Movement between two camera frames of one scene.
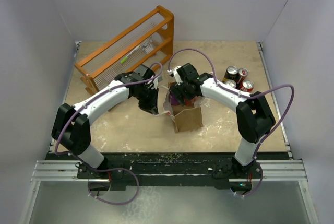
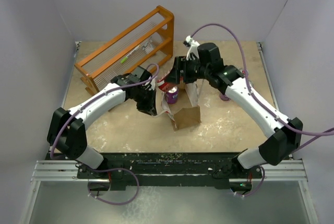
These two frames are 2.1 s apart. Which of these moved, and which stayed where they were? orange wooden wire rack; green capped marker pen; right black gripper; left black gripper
Moved: right black gripper
Stayed: orange wooden wire rack; left black gripper; green capped marker pen
